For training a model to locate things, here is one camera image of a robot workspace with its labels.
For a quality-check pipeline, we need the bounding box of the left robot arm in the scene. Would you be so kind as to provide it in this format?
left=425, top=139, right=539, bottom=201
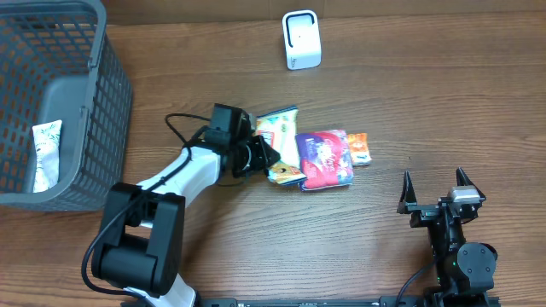
left=81, top=104, right=280, bottom=307

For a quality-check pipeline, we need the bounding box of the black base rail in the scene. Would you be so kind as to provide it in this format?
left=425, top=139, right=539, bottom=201
left=120, top=296, right=501, bottom=307

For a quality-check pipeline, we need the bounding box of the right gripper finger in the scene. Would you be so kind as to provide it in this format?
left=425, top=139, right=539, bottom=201
left=456, top=167, right=486, bottom=202
left=397, top=171, right=417, bottom=214

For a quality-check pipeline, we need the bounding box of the purple red soft package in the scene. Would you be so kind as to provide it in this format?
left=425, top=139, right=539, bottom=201
left=295, top=130, right=354, bottom=191

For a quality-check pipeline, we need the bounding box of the white barcode scanner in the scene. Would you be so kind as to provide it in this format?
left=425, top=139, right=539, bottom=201
left=282, top=9, right=322, bottom=71

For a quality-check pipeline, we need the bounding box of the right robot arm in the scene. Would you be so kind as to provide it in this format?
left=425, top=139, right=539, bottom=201
left=393, top=168, right=500, bottom=306

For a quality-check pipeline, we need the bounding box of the yellow snack bag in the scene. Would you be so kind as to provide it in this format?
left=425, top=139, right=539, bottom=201
left=256, top=106, right=306, bottom=186

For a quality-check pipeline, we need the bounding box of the small orange tissue pack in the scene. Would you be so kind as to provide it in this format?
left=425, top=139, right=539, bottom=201
left=347, top=133, right=372, bottom=166

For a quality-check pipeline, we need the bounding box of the grey plastic mesh basket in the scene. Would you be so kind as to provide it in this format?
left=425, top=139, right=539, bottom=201
left=1, top=0, right=132, bottom=211

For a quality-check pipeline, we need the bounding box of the white floral pouch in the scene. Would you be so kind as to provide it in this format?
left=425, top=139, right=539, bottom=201
left=32, top=119, right=62, bottom=193

